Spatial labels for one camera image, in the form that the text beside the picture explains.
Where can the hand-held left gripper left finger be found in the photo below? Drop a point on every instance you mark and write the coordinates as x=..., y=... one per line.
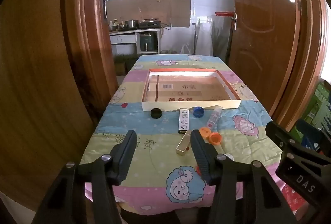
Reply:
x=126, y=153

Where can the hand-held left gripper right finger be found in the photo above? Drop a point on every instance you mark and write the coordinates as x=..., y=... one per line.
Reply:
x=201, y=159

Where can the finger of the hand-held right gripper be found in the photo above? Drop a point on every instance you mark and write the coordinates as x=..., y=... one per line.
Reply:
x=278, y=133

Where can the red bottle cap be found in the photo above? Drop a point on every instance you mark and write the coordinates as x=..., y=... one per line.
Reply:
x=198, y=169

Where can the gold cardboard box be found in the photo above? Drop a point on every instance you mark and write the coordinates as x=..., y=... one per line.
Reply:
x=183, y=147

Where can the orange bottle cap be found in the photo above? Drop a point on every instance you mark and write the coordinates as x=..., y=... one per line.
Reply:
x=215, y=138

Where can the white bottle cap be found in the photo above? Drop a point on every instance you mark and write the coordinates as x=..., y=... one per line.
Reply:
x=228, y=156

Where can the yellow-orange lid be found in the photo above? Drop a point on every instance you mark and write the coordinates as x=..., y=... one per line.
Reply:
x=204, y=131

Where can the slim white printed box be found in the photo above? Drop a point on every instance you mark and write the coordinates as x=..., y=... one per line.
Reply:
x=183, y=122

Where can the clear plastic bottle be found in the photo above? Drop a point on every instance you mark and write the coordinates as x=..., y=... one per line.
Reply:
x=214, y=117

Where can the blue bottle cap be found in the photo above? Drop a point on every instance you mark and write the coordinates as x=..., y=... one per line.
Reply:
x=198, y=111

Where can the black bottle cap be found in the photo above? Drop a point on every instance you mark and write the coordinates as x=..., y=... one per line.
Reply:
x=156, y=113

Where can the shallow cardboard box tray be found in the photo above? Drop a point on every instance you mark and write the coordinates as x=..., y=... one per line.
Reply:
x=186, y=90

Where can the red carton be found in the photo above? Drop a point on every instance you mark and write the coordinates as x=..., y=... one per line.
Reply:
x=291, y=196

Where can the green printed carton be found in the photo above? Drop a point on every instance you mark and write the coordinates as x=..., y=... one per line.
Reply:
x=320, y=102

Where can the brown panelled wooden door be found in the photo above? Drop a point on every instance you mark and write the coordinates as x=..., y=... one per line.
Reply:
x=261, y=45

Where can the plain brown wooden door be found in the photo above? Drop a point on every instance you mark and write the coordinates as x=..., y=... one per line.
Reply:
x=38, y=84

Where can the green air fryer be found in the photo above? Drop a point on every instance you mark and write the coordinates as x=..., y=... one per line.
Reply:
x=148, y=42

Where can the clear plastic sheeting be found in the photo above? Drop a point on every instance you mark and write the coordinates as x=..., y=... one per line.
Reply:
x=214, y=37

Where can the white kitchen counter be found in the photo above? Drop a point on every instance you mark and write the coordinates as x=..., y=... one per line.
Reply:
x=122, y=37

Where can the metal pipe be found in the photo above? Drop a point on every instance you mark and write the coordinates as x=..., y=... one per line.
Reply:
x=194, y=37

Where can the steel cooking pot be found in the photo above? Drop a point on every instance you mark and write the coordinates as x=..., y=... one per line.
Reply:
x=131, y=23

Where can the black induction cooker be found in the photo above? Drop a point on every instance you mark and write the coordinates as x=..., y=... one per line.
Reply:
x=150, y=24

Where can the red paper strip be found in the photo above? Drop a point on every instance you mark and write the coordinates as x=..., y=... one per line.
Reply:
x=224, y=13

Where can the pan on cooker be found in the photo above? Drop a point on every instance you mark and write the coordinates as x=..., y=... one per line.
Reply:
x=150, y=20

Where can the cardboard wall sheet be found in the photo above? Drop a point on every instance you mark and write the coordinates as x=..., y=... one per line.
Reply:
x=113, y=10
x=130, y=8
x=155, y=10
x=181, y=10

